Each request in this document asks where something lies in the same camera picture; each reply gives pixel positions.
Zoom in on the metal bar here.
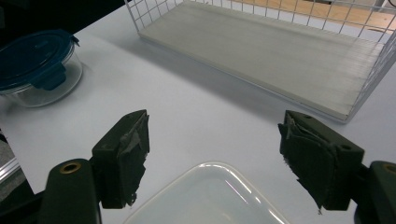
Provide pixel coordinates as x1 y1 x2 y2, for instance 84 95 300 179
0 157 22 185

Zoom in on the round glass container blue lid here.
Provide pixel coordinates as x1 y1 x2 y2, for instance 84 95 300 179
0 29 84 109

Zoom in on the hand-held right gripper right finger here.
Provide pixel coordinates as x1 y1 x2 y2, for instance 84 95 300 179
277 109 365 215

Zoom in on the white square lidded container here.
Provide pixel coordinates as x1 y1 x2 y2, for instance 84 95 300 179
122 161 290 224

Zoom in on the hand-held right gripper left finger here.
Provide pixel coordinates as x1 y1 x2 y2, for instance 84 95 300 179
91 109 150 210

